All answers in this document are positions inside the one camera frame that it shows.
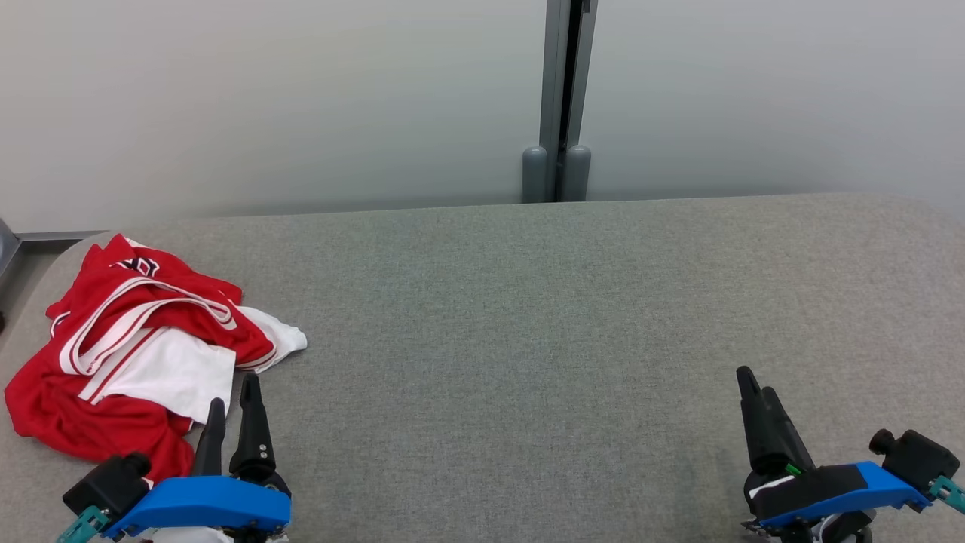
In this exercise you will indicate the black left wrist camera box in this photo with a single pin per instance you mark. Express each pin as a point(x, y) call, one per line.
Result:
point(105, 486)

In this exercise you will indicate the red basketball jersey white sleeves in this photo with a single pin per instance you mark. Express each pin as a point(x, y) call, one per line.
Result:
point(181, 324)

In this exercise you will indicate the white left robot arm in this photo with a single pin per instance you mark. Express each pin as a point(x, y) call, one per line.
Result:
point(188, 537)

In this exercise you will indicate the grey metal partition post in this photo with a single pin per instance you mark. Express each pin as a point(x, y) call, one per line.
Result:
point(556, 75)

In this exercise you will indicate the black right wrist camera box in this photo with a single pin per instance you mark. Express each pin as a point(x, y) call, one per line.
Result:
point(916, 456)

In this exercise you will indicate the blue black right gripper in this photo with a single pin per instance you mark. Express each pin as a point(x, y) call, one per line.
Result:
point(829, 490)

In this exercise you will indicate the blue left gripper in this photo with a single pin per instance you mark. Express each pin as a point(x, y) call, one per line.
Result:
point(211, 505)

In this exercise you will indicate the teal right camera connector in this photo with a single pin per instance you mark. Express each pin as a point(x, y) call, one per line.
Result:
point(948, 494)

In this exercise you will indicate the teal left camera connector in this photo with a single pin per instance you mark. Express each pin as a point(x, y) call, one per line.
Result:
point(81, 526)

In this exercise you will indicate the grey cylindrical post bumper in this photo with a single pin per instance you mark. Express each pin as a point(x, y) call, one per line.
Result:
point(578, 173)
point(534, 175)

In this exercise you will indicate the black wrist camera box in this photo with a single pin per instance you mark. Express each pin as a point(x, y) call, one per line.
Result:
point(916, 456)
point(105, 486)

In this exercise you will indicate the red shorts white hem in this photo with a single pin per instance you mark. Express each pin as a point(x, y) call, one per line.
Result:
point(71, 426)

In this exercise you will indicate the teal camera connector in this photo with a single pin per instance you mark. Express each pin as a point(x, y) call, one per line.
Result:
point(948, 494)
point(81, 526)

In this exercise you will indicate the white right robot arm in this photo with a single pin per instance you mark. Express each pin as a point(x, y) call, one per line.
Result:
point(843, 529)

